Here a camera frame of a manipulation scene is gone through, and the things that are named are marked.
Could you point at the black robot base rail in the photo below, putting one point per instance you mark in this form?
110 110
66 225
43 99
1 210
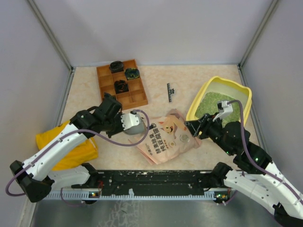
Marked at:
152 183

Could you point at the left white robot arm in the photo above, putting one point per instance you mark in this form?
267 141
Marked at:
32 175

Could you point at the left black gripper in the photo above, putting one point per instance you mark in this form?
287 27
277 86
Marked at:
121 127

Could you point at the black bag sealing clip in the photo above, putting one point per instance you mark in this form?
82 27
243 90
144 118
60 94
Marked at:
171 92

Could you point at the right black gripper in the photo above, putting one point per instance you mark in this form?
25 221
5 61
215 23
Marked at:
205 121

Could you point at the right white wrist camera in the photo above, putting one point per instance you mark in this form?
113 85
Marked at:
224 109

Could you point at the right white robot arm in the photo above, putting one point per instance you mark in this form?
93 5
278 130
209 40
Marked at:
272 190

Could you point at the black rolled item top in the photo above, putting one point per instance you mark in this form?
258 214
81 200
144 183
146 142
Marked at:
116 66

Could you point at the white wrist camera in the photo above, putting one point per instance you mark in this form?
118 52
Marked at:
224 109
130 121

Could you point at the green cat litter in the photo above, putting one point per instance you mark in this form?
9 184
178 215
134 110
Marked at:
209 105

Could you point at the pink cat litter bag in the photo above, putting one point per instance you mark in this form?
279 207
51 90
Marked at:
167 138

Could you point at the wooden compartment tray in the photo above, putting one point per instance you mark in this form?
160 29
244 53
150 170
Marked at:
132 99

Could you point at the silver metal scoop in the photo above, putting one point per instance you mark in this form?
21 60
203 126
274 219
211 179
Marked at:
140 130

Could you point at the yellow cloth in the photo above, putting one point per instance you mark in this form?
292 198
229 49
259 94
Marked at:
83 153

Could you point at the black green rolled item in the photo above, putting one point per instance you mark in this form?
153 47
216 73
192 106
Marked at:
132 73

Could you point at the black orange rolled item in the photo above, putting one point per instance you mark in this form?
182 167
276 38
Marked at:
121 86

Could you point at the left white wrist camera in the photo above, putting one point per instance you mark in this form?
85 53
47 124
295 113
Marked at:
130 121

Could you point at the yellow litter box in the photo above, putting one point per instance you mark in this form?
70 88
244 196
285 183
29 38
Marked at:
226 87

